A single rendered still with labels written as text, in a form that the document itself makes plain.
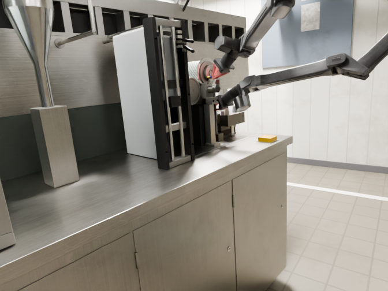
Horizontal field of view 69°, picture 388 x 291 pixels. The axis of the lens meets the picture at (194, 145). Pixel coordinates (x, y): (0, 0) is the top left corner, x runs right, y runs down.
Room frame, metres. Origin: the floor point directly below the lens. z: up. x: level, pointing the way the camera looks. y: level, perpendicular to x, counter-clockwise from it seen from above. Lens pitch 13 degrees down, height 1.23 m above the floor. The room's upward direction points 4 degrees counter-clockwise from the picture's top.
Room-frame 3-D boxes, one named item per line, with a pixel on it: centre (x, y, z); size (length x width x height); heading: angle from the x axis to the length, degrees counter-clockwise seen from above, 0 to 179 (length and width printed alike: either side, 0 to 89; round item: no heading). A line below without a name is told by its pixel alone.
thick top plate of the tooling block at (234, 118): (1.66, -0.10, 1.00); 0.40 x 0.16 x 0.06; 46
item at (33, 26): (0.97, 0.48, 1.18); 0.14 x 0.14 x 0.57
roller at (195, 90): (1.41, 0.08, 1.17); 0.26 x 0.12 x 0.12; 46
